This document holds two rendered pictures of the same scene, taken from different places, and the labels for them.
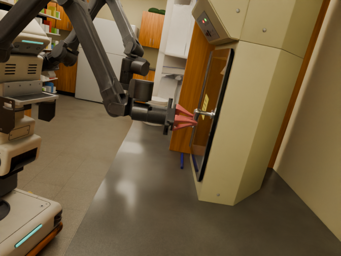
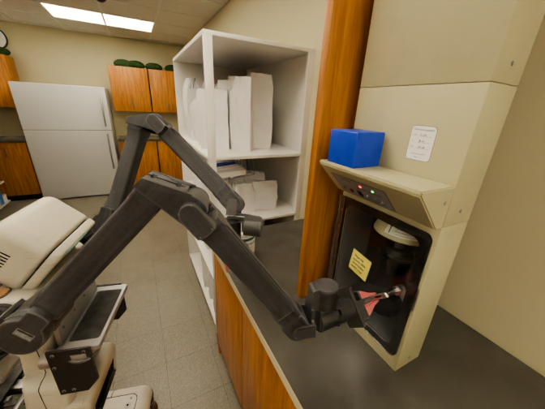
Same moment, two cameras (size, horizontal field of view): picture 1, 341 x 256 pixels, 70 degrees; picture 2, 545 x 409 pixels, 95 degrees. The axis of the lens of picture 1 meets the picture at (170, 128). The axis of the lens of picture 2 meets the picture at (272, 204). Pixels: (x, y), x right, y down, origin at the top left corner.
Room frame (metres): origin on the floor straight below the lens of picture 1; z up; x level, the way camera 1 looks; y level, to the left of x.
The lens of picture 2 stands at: (0.35, 0.44, 1.65)
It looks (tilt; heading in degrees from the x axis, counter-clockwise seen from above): 21 degrees down; 335
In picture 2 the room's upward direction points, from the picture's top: 3 degrees clockwise
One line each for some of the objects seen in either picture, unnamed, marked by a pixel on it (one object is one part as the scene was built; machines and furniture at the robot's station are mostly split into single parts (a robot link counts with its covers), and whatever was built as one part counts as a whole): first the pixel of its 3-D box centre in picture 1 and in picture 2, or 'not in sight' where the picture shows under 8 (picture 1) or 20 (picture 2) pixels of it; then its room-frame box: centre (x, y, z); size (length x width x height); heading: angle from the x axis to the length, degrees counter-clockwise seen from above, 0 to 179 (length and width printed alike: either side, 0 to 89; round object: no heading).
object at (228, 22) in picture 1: (211, 22); (372, 189); (0.81, -0.06, 1.46); 0.32 x 0.11 x 0.10; 4
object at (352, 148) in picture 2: not in sight; (354, 147); (0.90, -0.05, 1.55); 0.10 x 0.10 x 0.09; 4
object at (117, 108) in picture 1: (133, 97); (312, 304); (0.75, 0.13, 1.20); 0.12 x 0.09 x 0.11; 77
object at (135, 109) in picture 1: (140, 109); (324, 315); (0.73, 0.10, 1.16); 0.07 x 0.06 x 0.07; 92
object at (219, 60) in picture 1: (206, 109); (366, 270); (0.82, -0.11, 1.19); 0.30 x 0.01 x 0.40; 3
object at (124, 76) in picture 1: (126, 78); not in sight; (1.10, 0.24, 1.20); 0.10 x 0.07 x 0.07; 94
